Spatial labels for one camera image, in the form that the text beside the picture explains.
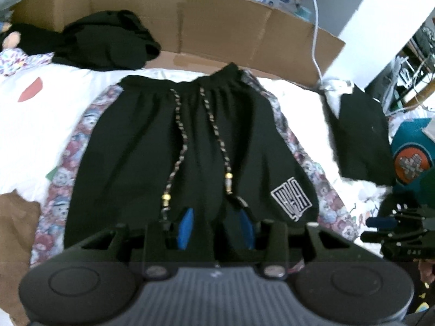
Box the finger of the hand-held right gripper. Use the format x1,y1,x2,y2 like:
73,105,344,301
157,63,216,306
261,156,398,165
366,205,435,229
361,229,435,245

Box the white cable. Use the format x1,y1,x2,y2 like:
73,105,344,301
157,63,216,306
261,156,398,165
302,0,327,86

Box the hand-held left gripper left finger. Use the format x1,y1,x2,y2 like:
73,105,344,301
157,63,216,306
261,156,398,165
80,207,196,278

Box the folded black garment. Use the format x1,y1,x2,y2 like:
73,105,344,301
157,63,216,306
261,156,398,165
321,85,396,187

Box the crumpled black garment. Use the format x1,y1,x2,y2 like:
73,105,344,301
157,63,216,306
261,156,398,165
51,10,162,72

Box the floral patterned cloth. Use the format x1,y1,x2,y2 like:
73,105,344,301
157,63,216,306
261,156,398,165
0,48,55,77

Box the white folded garment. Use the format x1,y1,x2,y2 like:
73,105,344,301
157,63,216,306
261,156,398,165
318,78,356,116

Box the cream bear-print blanket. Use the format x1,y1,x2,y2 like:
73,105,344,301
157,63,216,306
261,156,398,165
0,48,391,326

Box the round wooden table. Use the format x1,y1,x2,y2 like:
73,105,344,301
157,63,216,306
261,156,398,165
401,83,435,111

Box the teddy bear in blue shirt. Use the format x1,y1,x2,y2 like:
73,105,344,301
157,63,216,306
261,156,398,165
0,20,21,51

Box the brown cardboard sheet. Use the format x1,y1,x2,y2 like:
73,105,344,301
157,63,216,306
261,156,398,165
12,0,345,87

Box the dark flat cloth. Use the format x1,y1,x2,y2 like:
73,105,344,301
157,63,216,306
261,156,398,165
10,23,69,57

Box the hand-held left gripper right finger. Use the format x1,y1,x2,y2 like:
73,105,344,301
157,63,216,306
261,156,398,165
231,207,356,278

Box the black shorts with bear-print sides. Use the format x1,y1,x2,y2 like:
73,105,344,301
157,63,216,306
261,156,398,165
30,62,361,275

